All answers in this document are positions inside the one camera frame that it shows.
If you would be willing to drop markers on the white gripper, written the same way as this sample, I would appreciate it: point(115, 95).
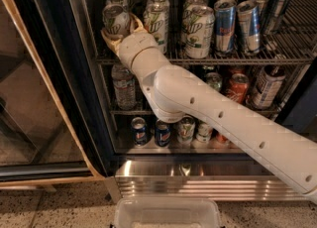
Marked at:
point(136, 48)

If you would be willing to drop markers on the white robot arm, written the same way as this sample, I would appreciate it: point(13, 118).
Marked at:
point(172, 92)

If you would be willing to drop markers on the second row right 7up can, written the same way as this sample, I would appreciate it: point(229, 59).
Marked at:
point(189, 4)

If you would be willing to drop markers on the left Pepsi can bottom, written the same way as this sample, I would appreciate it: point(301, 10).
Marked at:
point(139, 131)

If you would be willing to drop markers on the pepsi can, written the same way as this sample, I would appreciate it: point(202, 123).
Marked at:
point(139, 131)
point(162, 133)

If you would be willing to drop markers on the green soda can middle shelf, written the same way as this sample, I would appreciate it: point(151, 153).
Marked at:
point(215, 80)

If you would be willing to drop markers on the left Red Bull can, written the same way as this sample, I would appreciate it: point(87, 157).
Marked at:
point(225, 17)

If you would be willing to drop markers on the red bull can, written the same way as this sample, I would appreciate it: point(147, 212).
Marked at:
point(225, 17)
point(249, 27)

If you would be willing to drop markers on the right Pepsi can bottom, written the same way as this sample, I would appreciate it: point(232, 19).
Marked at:
point(162, 133)

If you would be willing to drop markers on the left 7up can bottom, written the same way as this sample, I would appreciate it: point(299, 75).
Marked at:
point(185, 130)

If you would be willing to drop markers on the glass fridge door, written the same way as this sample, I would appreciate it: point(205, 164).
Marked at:
point(52, 127)

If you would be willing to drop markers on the red Coca-Cola can middle shelf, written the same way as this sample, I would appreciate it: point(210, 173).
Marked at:
point(237, 87)

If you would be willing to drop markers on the right 7up can bottom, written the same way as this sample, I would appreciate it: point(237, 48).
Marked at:
point(204, 132)

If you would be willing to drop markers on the right Red Bull can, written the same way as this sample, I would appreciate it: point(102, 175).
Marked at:
point(249, 27)

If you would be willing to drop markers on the left Coca-Cola can bottom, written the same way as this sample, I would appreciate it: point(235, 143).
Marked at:
point(221, 139)

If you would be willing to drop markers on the white tilted can middle shelf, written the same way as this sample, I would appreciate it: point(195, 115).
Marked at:
point(267, 85)

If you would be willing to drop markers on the steel fridge base grille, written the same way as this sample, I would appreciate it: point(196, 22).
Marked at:
point(217, 180)

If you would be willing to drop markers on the left water bottle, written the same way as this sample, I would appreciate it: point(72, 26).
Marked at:
point(124, 85)

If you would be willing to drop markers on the clear plastic bin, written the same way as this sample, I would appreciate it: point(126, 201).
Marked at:
point(166, 212)

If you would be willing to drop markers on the top wire shelf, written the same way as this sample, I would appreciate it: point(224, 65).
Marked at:
point(289, 47)

